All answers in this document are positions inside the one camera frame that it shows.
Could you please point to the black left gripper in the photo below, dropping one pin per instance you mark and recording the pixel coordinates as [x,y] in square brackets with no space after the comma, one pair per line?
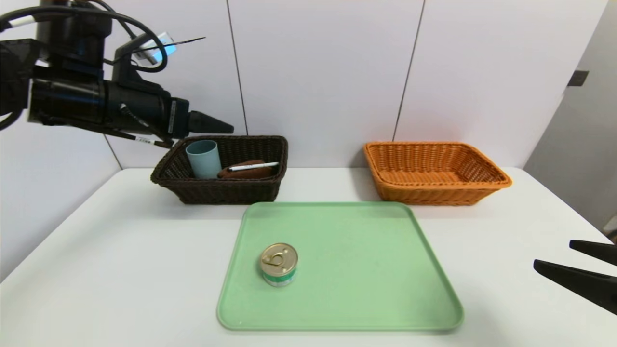
[176,118]

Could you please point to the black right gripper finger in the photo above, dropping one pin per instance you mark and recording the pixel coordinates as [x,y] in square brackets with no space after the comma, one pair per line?
[583,286]
[597,250]

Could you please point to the blue-grey plastic cup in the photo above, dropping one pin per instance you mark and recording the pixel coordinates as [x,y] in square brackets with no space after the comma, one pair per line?
[203,161]

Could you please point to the white pen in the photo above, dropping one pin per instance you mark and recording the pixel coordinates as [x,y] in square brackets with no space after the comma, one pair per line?
[253,166]

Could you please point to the brown towel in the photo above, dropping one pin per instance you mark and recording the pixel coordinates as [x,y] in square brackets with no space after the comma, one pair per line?
[246,173]

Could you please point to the tin can with gold lid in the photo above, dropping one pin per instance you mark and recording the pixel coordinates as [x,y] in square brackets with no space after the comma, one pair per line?
[279,262]

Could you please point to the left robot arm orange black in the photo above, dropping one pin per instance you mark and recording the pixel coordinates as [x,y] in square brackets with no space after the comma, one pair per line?
[62,101]

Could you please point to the dark brown wicker basket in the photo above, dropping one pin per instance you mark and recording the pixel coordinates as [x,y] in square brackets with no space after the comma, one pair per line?
[226,190]

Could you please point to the orange wicker basket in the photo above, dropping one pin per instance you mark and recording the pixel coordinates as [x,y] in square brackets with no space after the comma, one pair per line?
[434,193]

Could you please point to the green plastic tray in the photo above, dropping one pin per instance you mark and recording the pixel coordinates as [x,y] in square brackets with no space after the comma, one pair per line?
[347,289]

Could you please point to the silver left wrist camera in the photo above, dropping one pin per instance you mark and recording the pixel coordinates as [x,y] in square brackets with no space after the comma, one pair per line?
[156,48]

